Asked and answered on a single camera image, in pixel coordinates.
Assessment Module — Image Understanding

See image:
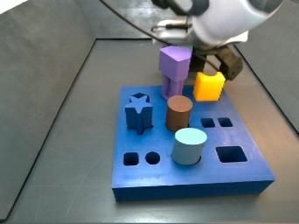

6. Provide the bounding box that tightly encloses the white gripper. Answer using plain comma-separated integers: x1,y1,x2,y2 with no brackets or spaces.
153,17,249,47

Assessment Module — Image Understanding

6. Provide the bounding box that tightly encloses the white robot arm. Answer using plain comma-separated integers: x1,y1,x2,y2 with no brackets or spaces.
152,0,284,50

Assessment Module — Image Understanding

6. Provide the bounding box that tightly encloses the blue shape sorter board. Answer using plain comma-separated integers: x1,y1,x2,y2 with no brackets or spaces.
112,86,276,201

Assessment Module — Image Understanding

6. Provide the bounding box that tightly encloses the purple pentagon peg block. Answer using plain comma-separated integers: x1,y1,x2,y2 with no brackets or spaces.
159,45,192,100

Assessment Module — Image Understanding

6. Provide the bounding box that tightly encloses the yellow arch block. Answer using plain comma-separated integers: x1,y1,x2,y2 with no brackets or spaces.
192,72,225,102

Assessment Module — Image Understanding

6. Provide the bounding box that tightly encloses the brown cylinder block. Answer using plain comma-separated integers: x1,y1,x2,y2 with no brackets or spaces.
165,95,192,132

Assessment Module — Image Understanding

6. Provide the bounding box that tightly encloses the dark blue star block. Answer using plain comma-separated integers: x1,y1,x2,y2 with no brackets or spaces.
125,93,153,135

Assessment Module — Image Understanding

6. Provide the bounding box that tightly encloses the light blue cylinder block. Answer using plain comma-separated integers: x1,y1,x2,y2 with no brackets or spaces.
171,128,208,165

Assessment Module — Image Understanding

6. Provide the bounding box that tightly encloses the black cable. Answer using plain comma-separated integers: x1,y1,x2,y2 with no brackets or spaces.
97,0,220,71

